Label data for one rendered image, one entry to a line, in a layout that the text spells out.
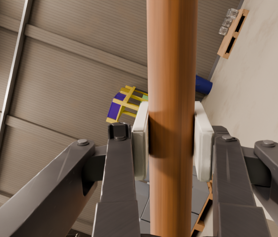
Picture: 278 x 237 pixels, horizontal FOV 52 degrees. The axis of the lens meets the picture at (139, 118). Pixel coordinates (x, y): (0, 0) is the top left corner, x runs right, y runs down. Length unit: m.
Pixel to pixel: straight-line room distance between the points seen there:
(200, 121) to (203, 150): 0.02
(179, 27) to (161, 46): 0.01
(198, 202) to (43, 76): 5.75
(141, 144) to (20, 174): 9.78
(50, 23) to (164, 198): 8.30
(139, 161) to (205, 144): 0.04
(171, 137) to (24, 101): 8.86
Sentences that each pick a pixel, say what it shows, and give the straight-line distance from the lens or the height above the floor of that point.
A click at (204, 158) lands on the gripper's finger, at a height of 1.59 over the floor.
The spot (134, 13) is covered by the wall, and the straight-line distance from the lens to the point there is 7.94.
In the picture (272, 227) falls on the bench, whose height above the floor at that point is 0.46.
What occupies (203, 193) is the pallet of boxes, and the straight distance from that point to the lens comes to 4.58.
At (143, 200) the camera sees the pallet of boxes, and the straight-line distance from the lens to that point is 4.62.
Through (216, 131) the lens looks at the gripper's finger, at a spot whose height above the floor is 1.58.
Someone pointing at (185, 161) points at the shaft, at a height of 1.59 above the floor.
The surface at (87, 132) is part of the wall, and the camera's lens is 8.60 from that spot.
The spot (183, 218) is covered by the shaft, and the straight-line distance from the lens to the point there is 0.21.
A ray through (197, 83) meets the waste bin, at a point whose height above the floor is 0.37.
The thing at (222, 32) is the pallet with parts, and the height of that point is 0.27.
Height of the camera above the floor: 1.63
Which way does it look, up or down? 1 degrees down
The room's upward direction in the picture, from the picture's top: 70 degrees counter-clockwise
